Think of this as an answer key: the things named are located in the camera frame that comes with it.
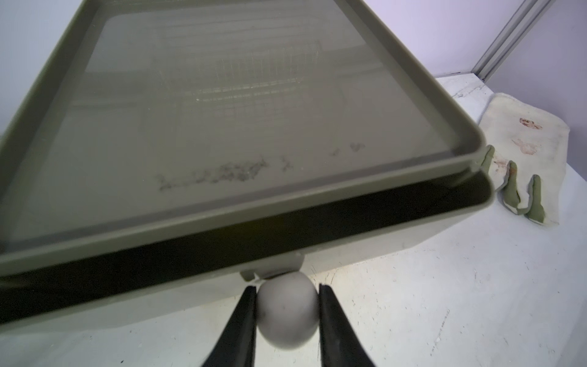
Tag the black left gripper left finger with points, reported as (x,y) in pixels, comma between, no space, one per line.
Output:
(236,344)

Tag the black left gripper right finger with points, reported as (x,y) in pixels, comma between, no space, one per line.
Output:
(339,345)

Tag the olive white yellow drawer cabinet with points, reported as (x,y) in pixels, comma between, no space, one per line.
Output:
(153,120)

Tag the aluminium frame rail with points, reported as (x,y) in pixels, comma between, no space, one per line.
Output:
(521,22)

